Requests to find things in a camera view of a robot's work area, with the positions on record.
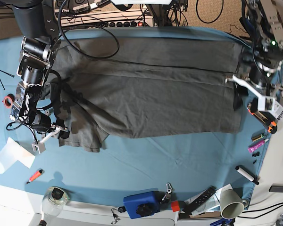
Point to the black power adapter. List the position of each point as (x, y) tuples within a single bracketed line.
[(276, 189)]

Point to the red cube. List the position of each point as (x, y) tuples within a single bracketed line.
[(175, 206)]

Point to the silver carabiner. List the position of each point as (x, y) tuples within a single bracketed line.
[(169, 188)]

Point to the black power strip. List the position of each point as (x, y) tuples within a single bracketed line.
[(138, 23)]

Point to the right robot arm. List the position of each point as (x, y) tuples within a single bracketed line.
[(37, 22)]

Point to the white marker black cap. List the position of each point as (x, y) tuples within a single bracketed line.
[(248, 176)]

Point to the orange black utility knife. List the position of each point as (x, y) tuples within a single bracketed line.
[(269, 124)]

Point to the orange marker pen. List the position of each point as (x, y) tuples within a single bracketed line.
[(35, 176)]

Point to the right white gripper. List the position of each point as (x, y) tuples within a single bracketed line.
[(60, 131)]

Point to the grey-green mug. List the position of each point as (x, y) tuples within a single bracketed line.
[(231, 204)]

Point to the red tape roll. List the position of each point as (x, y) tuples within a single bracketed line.
[(8, 101)]

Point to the blue table cloth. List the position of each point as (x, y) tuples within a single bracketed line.
[(190, 162)]

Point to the small black screws cluster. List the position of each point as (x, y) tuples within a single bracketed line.
[(255, 155)]

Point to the black remote control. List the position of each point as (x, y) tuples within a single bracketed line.
[(199, 200)]

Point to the blue box with knob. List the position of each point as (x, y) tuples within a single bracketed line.
[(141, 205)]

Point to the dark grey T-shirt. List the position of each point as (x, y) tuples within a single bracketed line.
[(152, 87)]

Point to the purple white glue tube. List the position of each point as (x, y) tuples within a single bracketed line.
[(257, 145)]

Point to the black lanyard clip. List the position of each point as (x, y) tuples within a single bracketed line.
[(121, 209)]

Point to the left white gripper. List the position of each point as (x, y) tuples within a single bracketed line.
[(261, 102)]

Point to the paper sheets under remote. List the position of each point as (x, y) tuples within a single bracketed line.
[(210, 204)]

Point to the clear glass bottle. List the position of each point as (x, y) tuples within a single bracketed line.
[(53, 202)]

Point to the white electronic device box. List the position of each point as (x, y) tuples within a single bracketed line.
[(277, 109)]

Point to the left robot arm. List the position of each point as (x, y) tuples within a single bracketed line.
[(261, 58)]

